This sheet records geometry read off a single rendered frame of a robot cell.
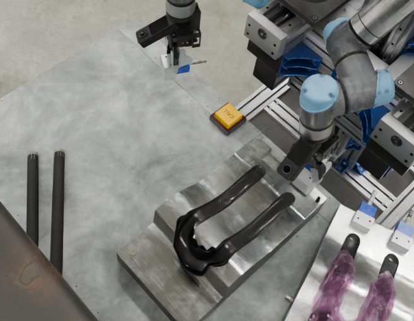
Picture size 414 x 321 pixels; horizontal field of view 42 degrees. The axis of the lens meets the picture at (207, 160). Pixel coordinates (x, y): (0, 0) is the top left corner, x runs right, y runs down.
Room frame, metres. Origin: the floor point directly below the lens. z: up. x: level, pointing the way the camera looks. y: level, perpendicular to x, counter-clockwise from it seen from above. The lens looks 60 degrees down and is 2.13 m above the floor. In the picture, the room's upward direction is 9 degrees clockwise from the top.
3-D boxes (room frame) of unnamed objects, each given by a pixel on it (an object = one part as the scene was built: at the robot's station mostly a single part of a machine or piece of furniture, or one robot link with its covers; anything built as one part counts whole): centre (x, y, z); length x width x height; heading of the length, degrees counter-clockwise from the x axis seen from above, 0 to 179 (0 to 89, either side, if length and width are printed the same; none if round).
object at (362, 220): (0.66, -0.45, 0.86); 0.13 x 0.05 x 0.05; 158
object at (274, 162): (0.75, -0.18, 0.87); 0.05 x 0.05 x 0.04; 51
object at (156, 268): (0.55, -0.07, 0.87); 0.50 x 0.26 x 0.14; 141
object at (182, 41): (0.99, 0.12, 1.09); 0.09 x 0.08 x 0.12; 114
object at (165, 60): (1.00, 0.11, 0.93); 0.13 x 0.05 x 0.05; 114
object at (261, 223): (0.55, -0.09, 0.92); 0.35 x 0.16 x 0.09; 141
